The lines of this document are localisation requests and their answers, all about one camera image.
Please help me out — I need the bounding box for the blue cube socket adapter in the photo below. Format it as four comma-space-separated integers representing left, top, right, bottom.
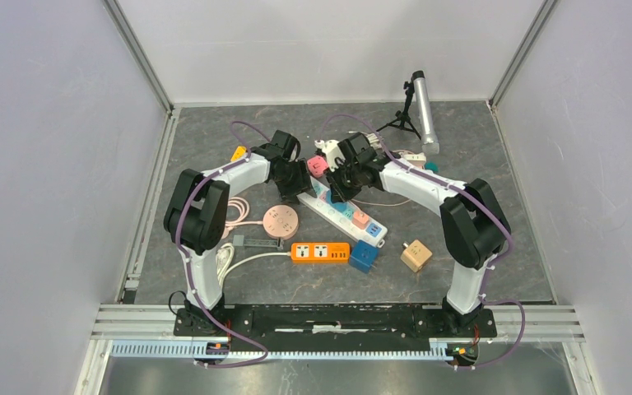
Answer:
348, 240, 379, 274

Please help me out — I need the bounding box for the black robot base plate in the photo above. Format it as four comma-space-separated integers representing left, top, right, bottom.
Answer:
174, 303, 498, 353

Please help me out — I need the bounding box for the white orange-strip cable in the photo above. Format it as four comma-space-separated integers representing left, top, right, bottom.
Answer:
215, 243, 292, 290

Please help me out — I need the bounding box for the teal small plug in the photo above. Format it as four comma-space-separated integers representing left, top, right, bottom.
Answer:
424, 162, 439, 173

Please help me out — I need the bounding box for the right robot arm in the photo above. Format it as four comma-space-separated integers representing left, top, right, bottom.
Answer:
314, 133, 511, 336

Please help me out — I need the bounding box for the pink round power socket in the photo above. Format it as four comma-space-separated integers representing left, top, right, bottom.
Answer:
262, 205, 300, 239

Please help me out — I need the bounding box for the white coiled charging cable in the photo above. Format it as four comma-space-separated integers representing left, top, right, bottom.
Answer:
348, 129, 383, 147

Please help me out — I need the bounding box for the orange power strip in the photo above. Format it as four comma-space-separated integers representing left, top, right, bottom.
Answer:
290, 242, 351, 264

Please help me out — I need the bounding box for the long white power strip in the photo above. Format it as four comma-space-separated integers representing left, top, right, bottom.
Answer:
298, 178, 388, 248

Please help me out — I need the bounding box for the grey plastic bracket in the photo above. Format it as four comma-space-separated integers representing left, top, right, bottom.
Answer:
231, 235, 284, 251

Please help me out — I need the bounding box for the pink coiled socket cable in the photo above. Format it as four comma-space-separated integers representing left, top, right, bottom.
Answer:
221, 197, 265, 239

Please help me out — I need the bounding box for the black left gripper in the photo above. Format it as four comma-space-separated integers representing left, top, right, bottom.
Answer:
272, 160, 316, 207

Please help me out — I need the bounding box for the light blue cube adapter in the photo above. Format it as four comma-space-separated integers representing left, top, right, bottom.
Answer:
331, 202, 352, 215

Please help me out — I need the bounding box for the salmon small cube adapter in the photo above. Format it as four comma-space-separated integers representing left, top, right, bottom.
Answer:
352, 211, 369, 230

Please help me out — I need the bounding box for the yellow cube socket adapter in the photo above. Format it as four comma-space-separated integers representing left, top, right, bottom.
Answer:
230, 146, 248, 162

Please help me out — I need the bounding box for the aluminium slotted rail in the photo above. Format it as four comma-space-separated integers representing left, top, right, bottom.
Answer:
110, 340, 453, 362

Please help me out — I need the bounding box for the small white power strip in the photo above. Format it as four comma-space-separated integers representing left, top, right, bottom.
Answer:
401, 153, 427, 169

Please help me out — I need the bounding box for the pink plug adapter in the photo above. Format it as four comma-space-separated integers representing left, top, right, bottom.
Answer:
307, 156, 329, 179

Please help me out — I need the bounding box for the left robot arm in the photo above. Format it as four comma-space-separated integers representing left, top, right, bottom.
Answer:
164, 130, 313, 336

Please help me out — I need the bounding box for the beige dragon cube adapter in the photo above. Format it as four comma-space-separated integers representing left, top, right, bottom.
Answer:
400, 239, 433, 273

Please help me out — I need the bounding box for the silver cylindrical flashlight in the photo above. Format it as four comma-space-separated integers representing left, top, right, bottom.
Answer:
411, 70, 440, 156

